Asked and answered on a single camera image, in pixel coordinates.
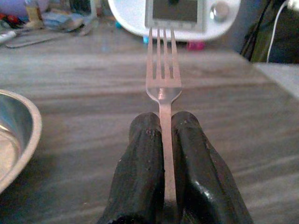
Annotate white kitchen appliance with screen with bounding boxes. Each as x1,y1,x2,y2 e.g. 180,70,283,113
107,0,241,42

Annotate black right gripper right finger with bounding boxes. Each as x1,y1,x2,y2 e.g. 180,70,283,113
171,111,254,224

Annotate dark green bag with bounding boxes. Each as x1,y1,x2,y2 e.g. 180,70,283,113
240,0,299,64

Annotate silver metal fork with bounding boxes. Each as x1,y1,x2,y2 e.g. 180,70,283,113
145,27,182,203

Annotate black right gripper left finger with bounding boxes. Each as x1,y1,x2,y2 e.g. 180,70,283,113
97,112,165,224

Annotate silver metal bowl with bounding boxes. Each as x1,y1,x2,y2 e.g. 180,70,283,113
0,89,43,194

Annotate purple container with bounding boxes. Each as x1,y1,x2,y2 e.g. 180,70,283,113
0,0,50,17

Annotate blue folded cloth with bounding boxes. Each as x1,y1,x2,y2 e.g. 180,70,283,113
42,12,85,31

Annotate pink small block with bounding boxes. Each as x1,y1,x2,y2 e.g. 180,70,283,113
186,41,206,51

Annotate red small object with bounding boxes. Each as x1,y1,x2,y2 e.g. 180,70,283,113
0,13,20,25

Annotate white cable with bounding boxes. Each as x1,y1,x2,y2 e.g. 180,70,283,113
266,0,295,63

